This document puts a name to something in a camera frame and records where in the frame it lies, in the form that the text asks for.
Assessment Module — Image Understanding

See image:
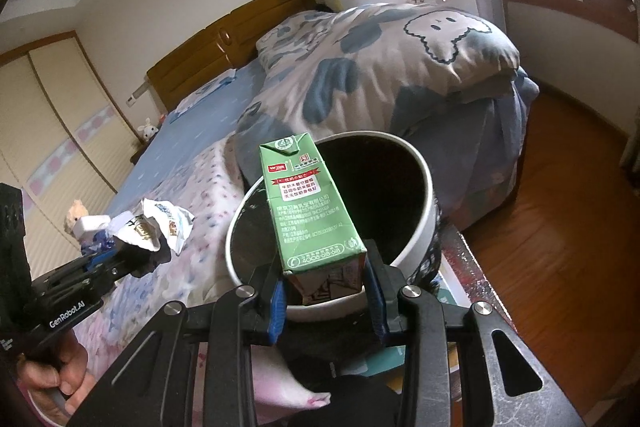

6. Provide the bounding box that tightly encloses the person's dark trouser leg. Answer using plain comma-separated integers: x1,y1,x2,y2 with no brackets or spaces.
290,372,411,427

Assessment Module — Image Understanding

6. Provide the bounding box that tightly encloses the grey-blue bed cover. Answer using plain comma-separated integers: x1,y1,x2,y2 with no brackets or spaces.
440,69,541,230

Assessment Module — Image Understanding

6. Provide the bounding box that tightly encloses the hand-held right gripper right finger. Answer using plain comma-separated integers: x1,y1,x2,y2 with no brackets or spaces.
362,252,586,427

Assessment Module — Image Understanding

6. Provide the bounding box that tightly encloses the green milk carton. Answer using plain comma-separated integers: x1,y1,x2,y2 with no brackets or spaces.
258,132,368,306

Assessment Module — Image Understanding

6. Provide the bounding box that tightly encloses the white round waste bin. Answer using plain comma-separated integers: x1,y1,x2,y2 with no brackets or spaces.
225,131,443,324

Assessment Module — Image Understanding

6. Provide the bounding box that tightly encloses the blue and white pillow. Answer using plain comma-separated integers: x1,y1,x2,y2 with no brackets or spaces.
172,69,238,115

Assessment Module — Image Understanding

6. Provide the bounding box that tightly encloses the beige teddy bear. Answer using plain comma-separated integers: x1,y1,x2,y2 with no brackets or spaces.
64,199,91,238

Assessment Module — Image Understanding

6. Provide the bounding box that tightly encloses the person's left hand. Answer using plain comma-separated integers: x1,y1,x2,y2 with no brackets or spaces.
17,334,96,415

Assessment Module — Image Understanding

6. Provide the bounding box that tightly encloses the wooden bed headboard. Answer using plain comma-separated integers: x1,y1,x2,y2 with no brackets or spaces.
146,0,317,112

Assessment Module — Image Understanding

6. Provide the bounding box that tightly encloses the blue bed sheet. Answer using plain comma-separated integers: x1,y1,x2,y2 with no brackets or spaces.
107,57,271,228

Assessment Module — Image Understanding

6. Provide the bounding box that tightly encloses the white cloth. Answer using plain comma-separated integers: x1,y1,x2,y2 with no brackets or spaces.
75,214,112,243

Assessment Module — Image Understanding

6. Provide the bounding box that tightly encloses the floral blanket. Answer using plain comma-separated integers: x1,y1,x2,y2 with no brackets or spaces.
30,139,281,427

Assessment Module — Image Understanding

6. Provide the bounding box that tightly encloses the cartoon print duvet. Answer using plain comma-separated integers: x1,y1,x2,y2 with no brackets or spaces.
235,2,521,188

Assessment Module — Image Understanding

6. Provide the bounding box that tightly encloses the cream sliding wardrobe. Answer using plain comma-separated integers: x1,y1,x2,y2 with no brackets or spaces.
0,29,138,268

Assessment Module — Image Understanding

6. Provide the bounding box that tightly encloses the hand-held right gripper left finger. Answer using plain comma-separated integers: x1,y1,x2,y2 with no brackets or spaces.
67,264,288,427

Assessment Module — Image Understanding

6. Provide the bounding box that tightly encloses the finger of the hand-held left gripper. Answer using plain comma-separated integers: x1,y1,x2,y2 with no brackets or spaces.
80,244,131,270
90,252,171,295

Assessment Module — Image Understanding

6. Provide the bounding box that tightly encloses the snack wrapper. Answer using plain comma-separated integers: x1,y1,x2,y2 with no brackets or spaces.
107,198,196,255

